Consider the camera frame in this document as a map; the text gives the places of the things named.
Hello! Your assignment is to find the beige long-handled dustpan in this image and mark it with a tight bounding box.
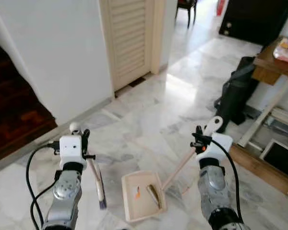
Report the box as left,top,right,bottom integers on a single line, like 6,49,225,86
121,116,224,223

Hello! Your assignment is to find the wooden table with white legs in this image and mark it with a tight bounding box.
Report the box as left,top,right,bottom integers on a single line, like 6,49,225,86
237,35,288,148

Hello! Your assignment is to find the wooden plank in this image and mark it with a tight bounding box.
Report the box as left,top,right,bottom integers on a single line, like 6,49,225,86
228,143,288,198

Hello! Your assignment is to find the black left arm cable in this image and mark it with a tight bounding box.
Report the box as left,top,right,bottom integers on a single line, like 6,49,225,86
25,142,61,230

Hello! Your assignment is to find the dark wooden chair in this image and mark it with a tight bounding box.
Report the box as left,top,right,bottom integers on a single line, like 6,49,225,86
176,0,199,28

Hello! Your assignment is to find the black cabinet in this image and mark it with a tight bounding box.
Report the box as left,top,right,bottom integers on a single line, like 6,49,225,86
218,0,288,46

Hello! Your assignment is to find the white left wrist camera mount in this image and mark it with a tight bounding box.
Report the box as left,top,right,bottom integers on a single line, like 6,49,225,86
60,135,87,169

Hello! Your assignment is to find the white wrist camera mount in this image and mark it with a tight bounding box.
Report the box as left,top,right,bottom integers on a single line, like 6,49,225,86
201,133,234,162
60,135,87,169

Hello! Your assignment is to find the beige louvered door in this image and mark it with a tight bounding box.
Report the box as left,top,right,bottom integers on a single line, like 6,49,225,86
99,0,167,92

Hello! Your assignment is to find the clear plastic bag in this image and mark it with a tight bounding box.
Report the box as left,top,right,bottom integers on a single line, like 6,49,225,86
273,38,288,65

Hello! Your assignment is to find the brown striped scrap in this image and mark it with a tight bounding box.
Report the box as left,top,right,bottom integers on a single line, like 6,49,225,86
147,185,163,209

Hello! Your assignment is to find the white slatted board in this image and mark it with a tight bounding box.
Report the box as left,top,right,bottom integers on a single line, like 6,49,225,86
270,107,288,129

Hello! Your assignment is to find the black fabric bag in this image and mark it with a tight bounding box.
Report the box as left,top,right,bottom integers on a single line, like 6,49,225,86
214,56,260,133

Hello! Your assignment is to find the beige hand broom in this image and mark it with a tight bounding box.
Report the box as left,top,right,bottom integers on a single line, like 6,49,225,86
70,122,108,210

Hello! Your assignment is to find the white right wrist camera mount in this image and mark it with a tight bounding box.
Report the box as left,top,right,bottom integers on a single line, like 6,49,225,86
201,133,234,162

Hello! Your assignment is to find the red object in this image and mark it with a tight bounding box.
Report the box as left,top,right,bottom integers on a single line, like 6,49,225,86
216,0,227,16

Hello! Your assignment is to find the white-framed black panel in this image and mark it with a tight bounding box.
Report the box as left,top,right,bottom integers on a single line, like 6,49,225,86
259,139,288,179

